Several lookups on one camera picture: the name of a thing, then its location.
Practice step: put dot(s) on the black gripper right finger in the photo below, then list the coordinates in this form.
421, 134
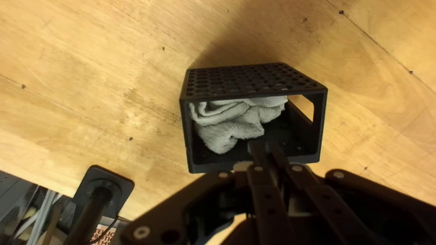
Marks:
327, 199

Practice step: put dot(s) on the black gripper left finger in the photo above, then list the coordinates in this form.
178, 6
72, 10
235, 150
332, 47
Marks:
263, 195

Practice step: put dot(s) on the white terry cloth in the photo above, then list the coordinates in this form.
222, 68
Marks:
231, 123

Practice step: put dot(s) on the black perforated square cup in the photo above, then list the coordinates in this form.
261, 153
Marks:
249, 82

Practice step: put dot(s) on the black stand pole with base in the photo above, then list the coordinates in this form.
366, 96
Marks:
103, 181

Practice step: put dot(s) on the white leaning pole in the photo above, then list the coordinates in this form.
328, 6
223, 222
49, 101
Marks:
42, 218

